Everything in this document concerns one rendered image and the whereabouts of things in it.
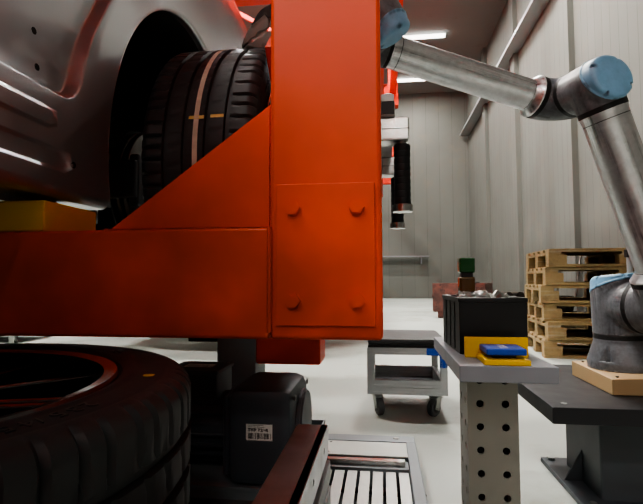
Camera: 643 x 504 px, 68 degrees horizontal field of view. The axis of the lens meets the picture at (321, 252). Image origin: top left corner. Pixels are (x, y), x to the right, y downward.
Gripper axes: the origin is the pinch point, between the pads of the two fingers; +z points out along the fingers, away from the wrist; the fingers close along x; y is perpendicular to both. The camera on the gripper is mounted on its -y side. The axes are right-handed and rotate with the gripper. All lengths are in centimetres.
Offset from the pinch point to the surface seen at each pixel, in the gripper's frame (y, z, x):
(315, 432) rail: -64, 9, -65
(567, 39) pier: 638, -300, -60
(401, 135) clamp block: -16.5, -21.6, -37.3
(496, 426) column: -34, -10, -97
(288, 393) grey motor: -46, 18, -66
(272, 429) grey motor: -49, 23, -70
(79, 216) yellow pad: -46, 33, -20
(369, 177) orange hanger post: -55, -14, -39
